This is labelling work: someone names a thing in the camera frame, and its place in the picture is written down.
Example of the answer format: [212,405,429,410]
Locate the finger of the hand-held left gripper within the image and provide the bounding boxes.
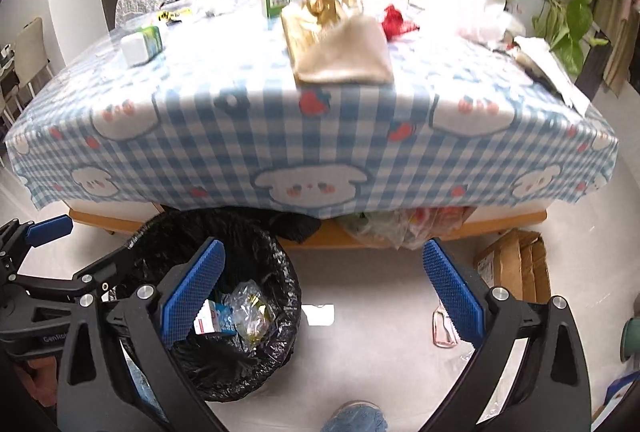
[15,244,140,301]
[0,214,74,285]

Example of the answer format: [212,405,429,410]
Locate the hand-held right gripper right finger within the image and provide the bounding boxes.
[421,238,593,432]

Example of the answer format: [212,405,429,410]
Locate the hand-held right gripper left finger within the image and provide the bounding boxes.
[56,238,236,432]

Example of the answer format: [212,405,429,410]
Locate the trash bin with black liner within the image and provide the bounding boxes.
[107,207,303,403]

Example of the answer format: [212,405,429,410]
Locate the small green white carton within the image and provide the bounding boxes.
[120,26,163,67]

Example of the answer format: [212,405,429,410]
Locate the gold foil bag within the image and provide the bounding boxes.
[281,0,396,86]

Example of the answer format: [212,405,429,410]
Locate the red crinkled wrapper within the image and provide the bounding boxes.
[381,6,421,43]

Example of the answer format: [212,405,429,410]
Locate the white green box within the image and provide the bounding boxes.
[260,0,301,20]

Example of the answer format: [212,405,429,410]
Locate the person's left hand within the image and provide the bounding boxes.
[17,357,58,405]

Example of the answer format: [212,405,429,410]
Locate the clear pink-edged wrapper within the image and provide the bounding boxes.
[431,302,461,349]

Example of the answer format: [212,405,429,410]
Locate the white red small carton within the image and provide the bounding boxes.
[194,301,236,337]

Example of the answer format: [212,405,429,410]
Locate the wooden table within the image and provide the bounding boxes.
[67,207,548,249]

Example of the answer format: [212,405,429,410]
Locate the clear plastic wrapper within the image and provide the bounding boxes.
[222,281,275,343]

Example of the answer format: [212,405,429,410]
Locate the brown cardboard box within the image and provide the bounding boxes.
[472,229,551,305]

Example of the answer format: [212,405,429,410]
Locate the clear bag of packets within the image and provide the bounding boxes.
[337,207,471,250]

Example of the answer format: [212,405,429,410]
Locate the blue checked printed tablecloth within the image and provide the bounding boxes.
[2,0,621,220]

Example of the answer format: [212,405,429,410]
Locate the beige chair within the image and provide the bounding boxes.
[15,16,56,97]

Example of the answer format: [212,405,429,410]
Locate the teal round object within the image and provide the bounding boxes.
[620,312,640,363]

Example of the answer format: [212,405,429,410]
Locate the silver white foil pouch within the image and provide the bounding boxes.
[512,34,591,115]

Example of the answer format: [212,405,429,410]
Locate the white plastic bag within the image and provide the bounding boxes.
[457,0,526,45]

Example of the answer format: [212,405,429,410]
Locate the white plant pot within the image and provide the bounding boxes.
[505,0,551,20]

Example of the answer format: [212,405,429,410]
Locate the dark cabinet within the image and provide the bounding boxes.
[575,0,616,102]

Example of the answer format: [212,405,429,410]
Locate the hanging clothes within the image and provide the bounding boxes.
[602,0,640,97]

